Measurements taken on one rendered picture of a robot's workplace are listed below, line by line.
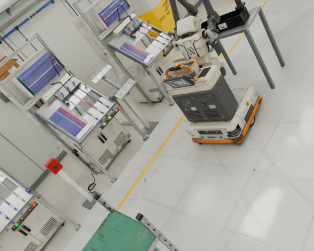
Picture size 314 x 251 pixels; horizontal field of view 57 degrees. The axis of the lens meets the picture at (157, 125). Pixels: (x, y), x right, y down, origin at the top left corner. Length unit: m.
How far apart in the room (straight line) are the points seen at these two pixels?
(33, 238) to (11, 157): 1.83
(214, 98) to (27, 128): 3.55
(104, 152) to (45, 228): 1.20
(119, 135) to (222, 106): 1.86
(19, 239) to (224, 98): 2.80
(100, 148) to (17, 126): 1.80
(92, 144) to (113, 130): 0.37
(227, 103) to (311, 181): 0.99
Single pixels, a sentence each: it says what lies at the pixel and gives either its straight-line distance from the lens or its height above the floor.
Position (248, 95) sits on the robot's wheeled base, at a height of 0.26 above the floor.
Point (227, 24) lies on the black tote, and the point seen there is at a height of 0.86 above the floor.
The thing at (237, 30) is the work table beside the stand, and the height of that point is 0.80.
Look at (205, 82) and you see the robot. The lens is 2.64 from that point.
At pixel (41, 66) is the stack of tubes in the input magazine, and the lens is 3.91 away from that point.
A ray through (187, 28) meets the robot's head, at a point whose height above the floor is 1.16.
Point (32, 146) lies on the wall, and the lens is 5.42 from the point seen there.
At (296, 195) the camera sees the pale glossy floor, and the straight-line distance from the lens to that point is 2.48.
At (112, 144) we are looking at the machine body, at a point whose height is 0.21.
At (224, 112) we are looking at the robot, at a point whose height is 0.41.
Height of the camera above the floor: 1.98
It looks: 28 degrees down
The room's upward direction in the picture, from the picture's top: 38 degrees counter-clockwise
